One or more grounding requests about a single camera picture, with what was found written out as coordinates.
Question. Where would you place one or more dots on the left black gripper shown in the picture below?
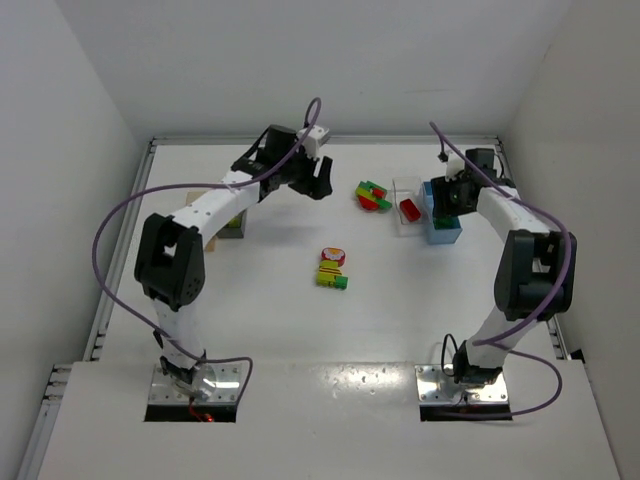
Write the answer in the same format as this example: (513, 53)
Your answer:
(304, 173)

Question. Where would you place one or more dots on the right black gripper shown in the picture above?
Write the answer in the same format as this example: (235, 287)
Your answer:
(445, 198)

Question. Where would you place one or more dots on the green lego plate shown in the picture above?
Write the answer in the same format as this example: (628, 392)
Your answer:
(446, 223)

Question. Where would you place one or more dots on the lego cluster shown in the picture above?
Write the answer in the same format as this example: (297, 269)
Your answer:
(372, 197)

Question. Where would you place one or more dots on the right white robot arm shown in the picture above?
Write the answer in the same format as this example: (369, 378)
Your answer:
(535, 276)

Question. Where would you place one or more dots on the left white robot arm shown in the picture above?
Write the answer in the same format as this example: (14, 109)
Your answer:
(170, 264)

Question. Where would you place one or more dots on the blue plastic container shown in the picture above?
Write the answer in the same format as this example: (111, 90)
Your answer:
(433, 236)

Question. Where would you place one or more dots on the clear plastic container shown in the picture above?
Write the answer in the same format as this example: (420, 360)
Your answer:
(408, 187)

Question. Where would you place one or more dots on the red flower lego brick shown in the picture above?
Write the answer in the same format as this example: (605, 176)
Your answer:
(334, 254)

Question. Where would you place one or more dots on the yellow striped lego brick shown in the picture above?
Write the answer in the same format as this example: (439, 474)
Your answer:
(327, 273)

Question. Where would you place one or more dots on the grey translucent container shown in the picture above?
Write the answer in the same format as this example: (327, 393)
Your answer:
(235, 228)

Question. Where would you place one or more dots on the green lego brick bottom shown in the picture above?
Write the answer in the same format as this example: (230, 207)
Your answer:
(340, 282)

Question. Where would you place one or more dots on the orange translucent container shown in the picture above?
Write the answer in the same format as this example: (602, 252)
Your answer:
(191, 197)

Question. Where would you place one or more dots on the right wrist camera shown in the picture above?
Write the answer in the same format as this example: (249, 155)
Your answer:
(455, 166)

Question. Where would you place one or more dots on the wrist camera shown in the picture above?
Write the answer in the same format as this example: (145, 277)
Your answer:
(316, 138)
(455, 166)

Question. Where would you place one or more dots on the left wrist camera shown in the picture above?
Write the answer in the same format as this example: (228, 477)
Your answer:
(316, 138)

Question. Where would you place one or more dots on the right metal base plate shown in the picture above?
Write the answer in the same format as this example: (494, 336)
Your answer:
(436, 389)

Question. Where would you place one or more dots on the metal base plate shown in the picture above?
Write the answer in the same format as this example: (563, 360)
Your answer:
(436, 389)
(216, 385)

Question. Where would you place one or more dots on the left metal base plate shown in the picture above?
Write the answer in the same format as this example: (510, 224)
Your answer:
(216, 385)

